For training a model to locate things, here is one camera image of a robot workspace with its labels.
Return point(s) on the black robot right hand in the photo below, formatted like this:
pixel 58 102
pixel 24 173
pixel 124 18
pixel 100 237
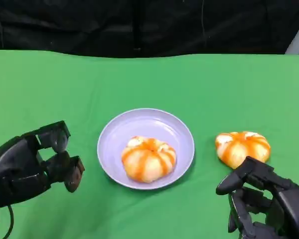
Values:
pixel 289 199

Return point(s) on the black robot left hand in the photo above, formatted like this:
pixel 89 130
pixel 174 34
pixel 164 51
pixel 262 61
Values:
pixel 15 171

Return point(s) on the orange white toy bread roll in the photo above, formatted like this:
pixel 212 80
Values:
pixel 241 149
pixel 149 159

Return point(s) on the lilac plate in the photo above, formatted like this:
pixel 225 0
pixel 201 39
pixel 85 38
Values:
pixel 119 134

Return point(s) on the green table cloth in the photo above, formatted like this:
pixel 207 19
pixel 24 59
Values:
pixel 149 82

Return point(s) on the black backdrop curtain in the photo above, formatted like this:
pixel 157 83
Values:
pixel 89 25

